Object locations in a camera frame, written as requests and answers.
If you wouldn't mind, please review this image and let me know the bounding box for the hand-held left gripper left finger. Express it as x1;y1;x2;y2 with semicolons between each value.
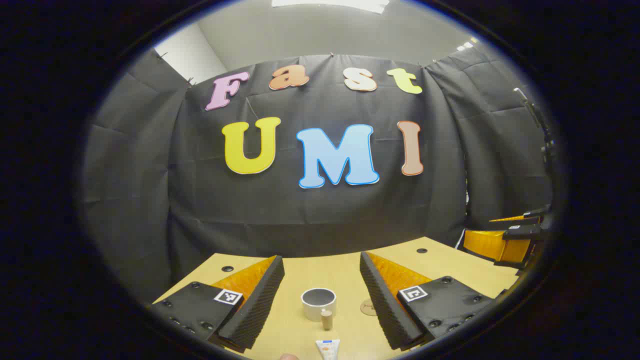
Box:
150;255;286;353

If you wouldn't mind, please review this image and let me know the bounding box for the white toothpaste tube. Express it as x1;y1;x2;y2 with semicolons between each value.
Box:
315;339;341;360

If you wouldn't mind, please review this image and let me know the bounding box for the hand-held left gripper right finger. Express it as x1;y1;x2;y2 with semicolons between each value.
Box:
359;251;501;351

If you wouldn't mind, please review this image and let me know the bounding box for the ceiling light panel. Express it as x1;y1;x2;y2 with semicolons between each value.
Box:
271;0;390;14

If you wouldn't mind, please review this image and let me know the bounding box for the light wooden desktop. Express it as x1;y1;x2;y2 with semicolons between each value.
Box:
152;236;521;360

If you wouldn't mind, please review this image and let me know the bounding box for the white cup with wooden handle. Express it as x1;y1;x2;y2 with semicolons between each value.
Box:
300;287;337;331

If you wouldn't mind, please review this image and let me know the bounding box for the black backdrop cloth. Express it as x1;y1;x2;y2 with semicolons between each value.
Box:
80;47;553;306

